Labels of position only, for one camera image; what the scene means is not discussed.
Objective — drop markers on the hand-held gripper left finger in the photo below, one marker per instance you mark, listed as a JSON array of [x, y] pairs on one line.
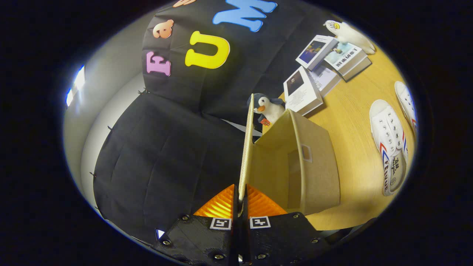
[[235, 207]]

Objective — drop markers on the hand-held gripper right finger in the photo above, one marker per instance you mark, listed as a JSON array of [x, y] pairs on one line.
[[244, 207]]

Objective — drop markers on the beige fabric storage box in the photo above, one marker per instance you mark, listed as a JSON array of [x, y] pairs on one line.
[[317, 177]]

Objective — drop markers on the white canvas shoe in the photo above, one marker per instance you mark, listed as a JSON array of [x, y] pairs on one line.
[[406, 101], [388, 136]]

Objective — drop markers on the black backdrop cloth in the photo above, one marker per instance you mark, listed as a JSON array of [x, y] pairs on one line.
[[155, 155]]

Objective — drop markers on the penguin plush toy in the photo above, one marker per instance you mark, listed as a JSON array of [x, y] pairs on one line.
[[271, 111]]

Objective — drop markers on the white portrait cover book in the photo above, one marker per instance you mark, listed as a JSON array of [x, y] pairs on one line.
[[301, 92]]

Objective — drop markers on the thin white booklet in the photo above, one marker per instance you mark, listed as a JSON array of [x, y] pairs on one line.
[[326, 79]]

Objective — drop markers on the blue picture cover book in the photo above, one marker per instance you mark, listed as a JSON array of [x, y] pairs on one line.
[[314, 50]]

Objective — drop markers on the thick teal cover book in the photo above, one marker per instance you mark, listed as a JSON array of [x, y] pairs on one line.
[[347, 57]]

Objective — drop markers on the ceiling light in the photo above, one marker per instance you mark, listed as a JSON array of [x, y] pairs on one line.
[[78, 79]]

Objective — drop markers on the white duck plush toy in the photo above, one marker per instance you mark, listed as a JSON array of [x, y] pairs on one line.
[[351, 35]]

